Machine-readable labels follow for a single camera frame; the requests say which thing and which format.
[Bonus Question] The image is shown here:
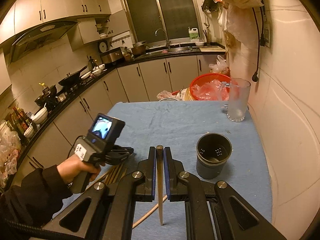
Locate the wooden chopstick eight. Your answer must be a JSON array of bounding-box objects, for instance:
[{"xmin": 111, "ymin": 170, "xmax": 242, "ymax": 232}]
[{"xmin": 132, "ymin": 195, "xmax": 168, "ymax": 229}]

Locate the wooden chopstick two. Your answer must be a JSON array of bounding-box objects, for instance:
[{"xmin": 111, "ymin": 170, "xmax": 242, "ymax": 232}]
[{"xmin": 110, "ymin": 164, "xmax": 124, "ymax": 184}]

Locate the kitchen faucet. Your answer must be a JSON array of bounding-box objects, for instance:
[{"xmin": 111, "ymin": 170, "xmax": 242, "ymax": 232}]
[{"xmin": 154, "ymin": 28, "xmax": 172, "ymax": 50}]

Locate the kitchen window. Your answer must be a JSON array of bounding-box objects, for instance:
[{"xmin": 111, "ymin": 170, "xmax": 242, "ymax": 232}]
[{"xmin": 123, "ymin": 0, "xmax": 201, "ymax": 46}]

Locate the person's left hand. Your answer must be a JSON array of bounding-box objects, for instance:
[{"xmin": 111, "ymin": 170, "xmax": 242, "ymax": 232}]
[{"xmin": 57, "ymin": 154, "xmax": 101, "ymax": 184}]

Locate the black utensil holder cup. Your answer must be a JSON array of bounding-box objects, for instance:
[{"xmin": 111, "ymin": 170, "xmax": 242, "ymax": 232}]
[{"xmin": 196, "ymin": 133, "xmax": 233, "ymax": 179}]

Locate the white bowl on counter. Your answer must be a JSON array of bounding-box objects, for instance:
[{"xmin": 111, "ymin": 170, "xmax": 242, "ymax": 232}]
[{"xmin": 32, "ymin": 107, "xmax": 48, "ymax": 125}]

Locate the black wok pan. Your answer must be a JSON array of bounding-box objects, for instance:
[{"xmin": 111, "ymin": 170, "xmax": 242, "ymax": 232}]
[{"xmin": 58, "ymin": 66, "xmax": 87, "ymax": 87}]

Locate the oil bottle yellow cap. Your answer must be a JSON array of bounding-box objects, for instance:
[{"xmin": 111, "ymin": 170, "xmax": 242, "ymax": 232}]
[{"xmin": 39, "ymin": 82, "xmax": 51, "ymax": 96}]

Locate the blue towel table cover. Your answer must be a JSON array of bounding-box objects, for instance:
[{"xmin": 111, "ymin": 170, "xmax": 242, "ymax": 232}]
[{"xmin": 51, "ymin": 100, "xmax": 273, "ymax": 240}]

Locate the brown cooking pot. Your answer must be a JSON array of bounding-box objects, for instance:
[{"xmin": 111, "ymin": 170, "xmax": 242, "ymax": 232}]
[{"xmin": 131, "ymin": 41, "xmax": 146, "ymax": 57}]

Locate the clear glass mug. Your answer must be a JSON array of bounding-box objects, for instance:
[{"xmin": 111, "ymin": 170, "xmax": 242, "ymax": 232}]
[{"xmin": 219, "ymin": 78, "xmax": 251, "ymax": 122}]

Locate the range hood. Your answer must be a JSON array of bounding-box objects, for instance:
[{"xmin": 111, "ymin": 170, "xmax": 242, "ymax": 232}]
[{"xmin": 9, "ymin": 21, "xmax": 78, "ymax": 63}]

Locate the red plastic basket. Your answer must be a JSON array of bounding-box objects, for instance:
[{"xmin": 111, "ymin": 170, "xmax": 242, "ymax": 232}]
[{"xmin": 189, "ymin": 73, "xmax": 231, "ymax": 101}]

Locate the green detergent jug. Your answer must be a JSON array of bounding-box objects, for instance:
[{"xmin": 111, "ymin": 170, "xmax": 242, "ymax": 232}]
[{"xmin": 188, "ymin": 28, "xmax": 200, "ymax": 42}]

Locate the black power cable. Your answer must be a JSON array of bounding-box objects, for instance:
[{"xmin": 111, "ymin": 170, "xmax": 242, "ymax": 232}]
[{"xmin": 251, "ymin": 6, "xmax": 266, "ymax": 82}]

